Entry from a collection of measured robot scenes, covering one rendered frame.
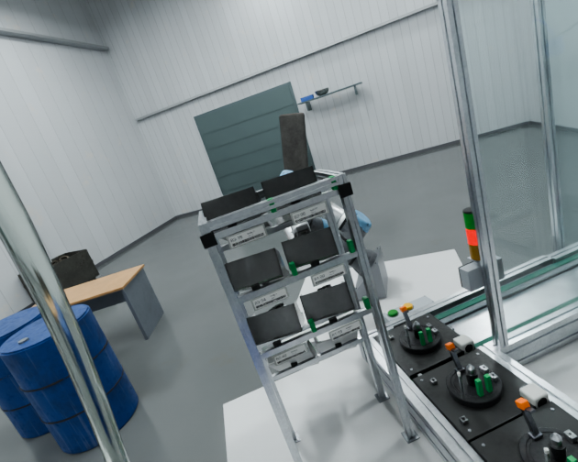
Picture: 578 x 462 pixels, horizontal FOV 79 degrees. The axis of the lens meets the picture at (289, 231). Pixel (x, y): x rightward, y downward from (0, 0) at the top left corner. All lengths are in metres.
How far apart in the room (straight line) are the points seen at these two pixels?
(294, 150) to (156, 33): 5.65
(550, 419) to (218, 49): 10.70
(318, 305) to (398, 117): 9.37
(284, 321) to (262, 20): 10.09
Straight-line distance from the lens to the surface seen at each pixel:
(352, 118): 10.15
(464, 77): 1.04
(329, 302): 0.94
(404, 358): 1.29
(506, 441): 1.08
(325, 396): 1.40
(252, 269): 0.86
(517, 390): 1.19
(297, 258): 0.88
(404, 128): 10.19
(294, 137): 8.37
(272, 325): 0.93
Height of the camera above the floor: 1.80
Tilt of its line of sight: 16 degrees down
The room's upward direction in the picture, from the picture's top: 18 degrees counter-clockwise
